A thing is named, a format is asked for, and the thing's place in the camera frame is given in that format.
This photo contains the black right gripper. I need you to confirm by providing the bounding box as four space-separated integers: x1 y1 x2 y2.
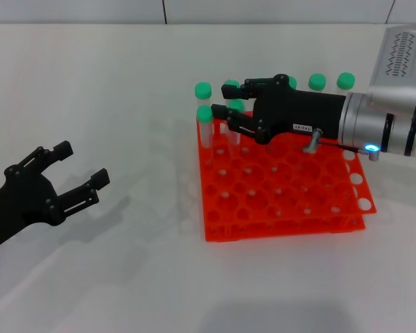
211 74 347 145

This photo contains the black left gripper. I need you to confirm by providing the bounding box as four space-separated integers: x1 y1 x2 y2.
0 140 111 253

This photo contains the orange plastic test tube rack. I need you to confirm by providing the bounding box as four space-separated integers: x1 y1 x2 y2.
196 110 378 242

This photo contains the right gripper cable with connector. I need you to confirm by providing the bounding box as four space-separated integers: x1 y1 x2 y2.
300 127 381 164

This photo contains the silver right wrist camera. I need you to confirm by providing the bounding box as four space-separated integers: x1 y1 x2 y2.
367 23 416 101

